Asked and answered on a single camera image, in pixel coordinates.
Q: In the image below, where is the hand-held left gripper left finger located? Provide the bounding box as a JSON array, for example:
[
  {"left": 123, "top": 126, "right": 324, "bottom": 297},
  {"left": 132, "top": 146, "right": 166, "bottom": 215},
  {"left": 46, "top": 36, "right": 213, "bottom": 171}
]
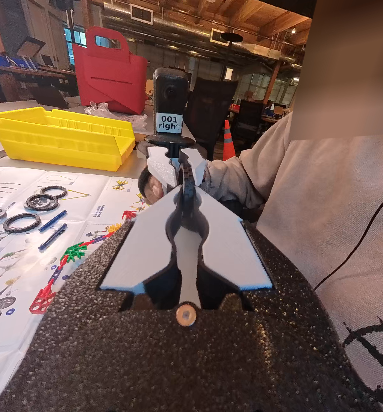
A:
[{"left": 100, "top": 187, "right": 191, "bottom": 306}]

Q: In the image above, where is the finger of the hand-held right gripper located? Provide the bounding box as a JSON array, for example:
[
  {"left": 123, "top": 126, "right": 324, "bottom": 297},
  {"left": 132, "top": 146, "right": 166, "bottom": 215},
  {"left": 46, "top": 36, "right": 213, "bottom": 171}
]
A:
[
  {"left": 181, "top": 148, "right": 209, "bottom": 188},
  {"left": 147, "top": 147, "right": 180, "bottom": 189}
]

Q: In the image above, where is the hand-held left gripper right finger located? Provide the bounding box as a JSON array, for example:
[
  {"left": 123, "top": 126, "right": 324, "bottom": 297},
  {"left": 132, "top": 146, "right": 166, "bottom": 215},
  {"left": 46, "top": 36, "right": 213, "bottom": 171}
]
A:
[{"left": 192, "top": 187, "right": 274, "bottom": 306}]

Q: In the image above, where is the black rubber tyre ring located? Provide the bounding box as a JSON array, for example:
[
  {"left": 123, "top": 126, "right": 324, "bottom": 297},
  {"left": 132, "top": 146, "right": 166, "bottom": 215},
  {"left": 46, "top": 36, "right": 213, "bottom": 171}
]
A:
[
  {"left": 3, "top": 213, "right": 42, "bottom": 234},
  {"left": 40, "top": 186, "right": 68, "bottom": 199},
  {"left": 177, "top": 161, "right": 198, "bottom": 223},
  {"left": 25, "top": 195, "right": 59, "bottom": 212}
]

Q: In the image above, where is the short blue plastic rod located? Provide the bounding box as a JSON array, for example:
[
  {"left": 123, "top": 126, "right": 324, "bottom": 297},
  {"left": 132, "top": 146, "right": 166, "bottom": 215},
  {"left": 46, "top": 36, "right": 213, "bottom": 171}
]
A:
[{"left": 38, "top": 210, "right": 68, "bottom": 233}]

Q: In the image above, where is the yellow plastic parts bin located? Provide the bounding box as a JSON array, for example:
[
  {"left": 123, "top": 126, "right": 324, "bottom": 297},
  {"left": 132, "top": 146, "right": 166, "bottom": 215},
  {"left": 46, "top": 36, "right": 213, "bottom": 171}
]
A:
[{"left": 0, "top": 106, "right": 136, "bottom": 172}]

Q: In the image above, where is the person's right forearm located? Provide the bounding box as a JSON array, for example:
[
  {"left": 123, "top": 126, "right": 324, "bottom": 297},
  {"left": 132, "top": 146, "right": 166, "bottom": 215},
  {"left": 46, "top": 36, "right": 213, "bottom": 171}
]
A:
[{"left": 199, "top": 113, "right": 295, "bottom": 208}]

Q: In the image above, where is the grey desk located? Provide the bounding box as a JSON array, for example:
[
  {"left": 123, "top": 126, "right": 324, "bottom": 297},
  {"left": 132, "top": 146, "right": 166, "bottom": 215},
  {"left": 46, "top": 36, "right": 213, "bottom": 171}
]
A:
[{"left": 0, "top": 129, "right": 153, "bottom": 412}]

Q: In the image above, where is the person's right hand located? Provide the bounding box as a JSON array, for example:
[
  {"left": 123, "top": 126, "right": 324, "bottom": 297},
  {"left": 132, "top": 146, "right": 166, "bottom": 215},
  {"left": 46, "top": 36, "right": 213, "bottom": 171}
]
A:
[{"left": 142, "top": 173, "right": 169, "bottom": 205}]

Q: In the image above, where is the orange traffic cone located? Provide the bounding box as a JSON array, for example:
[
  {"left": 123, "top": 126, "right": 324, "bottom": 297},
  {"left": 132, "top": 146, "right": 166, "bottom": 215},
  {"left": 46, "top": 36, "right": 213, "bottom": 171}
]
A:
[{"left": 222, "top": 119, "right": 237, "bottom": 161}]

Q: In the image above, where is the black office chair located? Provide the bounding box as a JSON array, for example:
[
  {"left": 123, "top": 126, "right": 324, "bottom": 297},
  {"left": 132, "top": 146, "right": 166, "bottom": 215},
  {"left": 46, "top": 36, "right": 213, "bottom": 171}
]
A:
[{"left": 185, "top": 77, "right": 240, "bottom": 160}]

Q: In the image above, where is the colourful rod and connector model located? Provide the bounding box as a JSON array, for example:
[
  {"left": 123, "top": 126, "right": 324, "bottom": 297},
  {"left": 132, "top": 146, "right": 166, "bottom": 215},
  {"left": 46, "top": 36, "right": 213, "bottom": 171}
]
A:
[{"left": 29, "top": 205, "right": 140, "bottom": 316}]

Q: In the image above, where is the clear plastic bag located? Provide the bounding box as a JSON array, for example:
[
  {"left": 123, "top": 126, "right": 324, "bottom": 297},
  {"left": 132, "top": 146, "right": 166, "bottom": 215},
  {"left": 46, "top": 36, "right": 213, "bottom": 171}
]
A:
[{"left": 84, "top": 101, "right": 148, "bottom": 132}]

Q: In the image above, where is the person in beige hoodie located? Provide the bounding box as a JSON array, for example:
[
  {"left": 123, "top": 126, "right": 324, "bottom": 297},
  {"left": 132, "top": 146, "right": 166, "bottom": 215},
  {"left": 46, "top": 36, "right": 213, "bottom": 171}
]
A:
[{"left": 255, "top": 132, "right": 383, "bottom": 412}]

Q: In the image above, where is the thick blue plastic rod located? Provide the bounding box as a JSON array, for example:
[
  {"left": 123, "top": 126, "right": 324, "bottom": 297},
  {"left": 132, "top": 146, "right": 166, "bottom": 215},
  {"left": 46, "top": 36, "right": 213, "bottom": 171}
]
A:
[{"left": 38, "top": 224, "right": 68, "bottom": 252}]

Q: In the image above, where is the large fold-out instruction sheet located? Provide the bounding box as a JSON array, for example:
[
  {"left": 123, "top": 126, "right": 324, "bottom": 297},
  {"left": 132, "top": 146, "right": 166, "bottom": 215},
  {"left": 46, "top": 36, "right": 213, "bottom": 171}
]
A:
[{"left": 0, "top": 164, "right": 150, "bottom": 393}]

